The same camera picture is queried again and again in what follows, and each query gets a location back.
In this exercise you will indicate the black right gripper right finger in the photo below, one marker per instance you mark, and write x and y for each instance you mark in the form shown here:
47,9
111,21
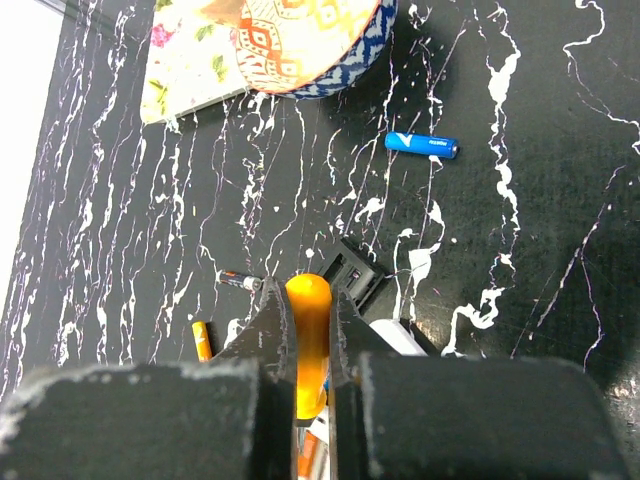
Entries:
425,417

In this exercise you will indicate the floral rectangular tray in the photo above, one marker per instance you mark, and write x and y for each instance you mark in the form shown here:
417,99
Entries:
192,58

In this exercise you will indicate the orange battery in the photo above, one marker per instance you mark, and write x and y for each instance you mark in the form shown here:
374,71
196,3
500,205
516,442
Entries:
202,342

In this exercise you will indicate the blue battery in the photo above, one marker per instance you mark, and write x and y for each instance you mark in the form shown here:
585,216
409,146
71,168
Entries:
423,145

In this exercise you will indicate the orange patterned bowl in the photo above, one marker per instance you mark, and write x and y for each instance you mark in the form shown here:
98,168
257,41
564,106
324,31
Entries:
311,49

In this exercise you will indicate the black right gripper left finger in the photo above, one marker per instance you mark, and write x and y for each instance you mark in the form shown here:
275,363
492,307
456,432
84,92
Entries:
232,417

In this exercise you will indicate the yellow handled screwdriver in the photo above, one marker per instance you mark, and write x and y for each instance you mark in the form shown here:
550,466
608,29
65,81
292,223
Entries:
310,298

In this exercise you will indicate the small battery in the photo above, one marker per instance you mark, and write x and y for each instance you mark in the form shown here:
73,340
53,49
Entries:
246,282

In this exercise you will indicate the black remote control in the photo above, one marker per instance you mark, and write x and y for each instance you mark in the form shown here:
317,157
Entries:
349,268

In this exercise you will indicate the white remote control with batteries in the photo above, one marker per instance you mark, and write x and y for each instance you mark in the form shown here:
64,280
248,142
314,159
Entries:
398,337

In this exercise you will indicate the white remote with orange label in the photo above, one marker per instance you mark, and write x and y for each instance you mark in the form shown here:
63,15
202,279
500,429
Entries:
313,449

